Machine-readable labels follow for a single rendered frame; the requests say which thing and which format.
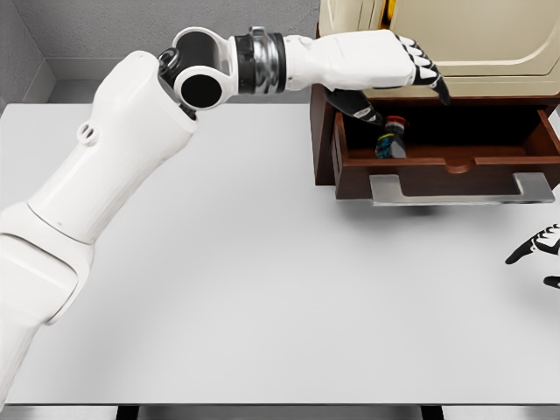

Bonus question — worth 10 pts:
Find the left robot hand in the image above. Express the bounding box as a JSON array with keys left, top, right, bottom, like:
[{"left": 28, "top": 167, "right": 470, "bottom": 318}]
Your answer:
[{"left": 314, "top": 29, "right": 452, "bottom": 125}]

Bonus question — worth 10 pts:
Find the black switch with red button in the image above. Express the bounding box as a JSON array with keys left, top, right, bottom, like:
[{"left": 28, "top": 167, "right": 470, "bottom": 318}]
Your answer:
[{"left": 375, "top": 115, "right": 409, "bottom": 160}]

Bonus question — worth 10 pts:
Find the brown wooden drawer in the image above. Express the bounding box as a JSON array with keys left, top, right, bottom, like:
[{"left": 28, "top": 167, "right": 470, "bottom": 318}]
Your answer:
[{"left": 332, "top": 107, "right": 560, "bottom": 201}]

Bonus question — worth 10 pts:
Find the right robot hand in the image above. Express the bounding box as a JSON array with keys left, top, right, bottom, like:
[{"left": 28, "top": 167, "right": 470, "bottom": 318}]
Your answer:
[{"left": 504, "top": 222, "right": 560, "bottom": 291}]

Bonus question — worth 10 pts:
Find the cream box with rounded panel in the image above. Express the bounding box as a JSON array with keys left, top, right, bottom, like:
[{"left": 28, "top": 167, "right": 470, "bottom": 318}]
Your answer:
[{"left": 315, "top": 0, "right": 560, "bottom": 100}]

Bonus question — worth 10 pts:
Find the silver drawer handle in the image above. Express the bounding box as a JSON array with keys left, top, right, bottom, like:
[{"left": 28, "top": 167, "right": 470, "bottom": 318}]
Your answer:
[{"left": 368, "top": 171, "right": 557, "bottom": 207}]

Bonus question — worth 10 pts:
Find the brown wooden cabinet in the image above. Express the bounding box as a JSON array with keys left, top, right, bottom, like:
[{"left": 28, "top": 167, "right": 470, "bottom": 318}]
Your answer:
[{"left": 309, "top": 81, "right": 560, "bottom": 188}]

